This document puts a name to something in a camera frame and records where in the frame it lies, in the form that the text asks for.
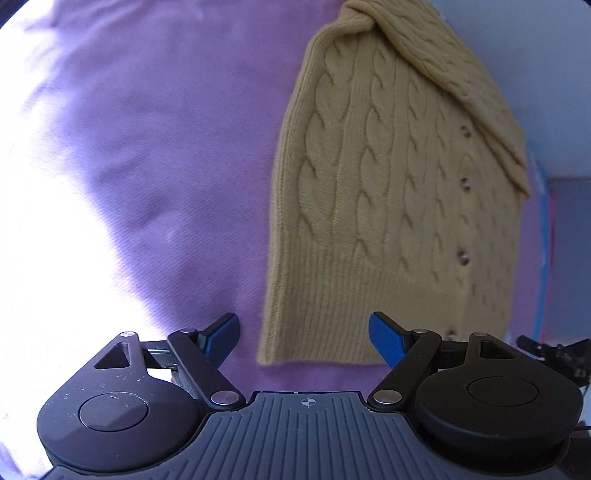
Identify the pink floral bed sheet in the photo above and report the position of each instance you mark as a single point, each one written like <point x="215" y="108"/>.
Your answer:
<point x="175" y="161"/>

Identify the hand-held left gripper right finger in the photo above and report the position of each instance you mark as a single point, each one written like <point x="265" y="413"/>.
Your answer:
<point x="386" y="342"/>

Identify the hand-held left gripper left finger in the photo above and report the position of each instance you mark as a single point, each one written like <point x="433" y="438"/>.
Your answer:
<point x="222" y="338"/>

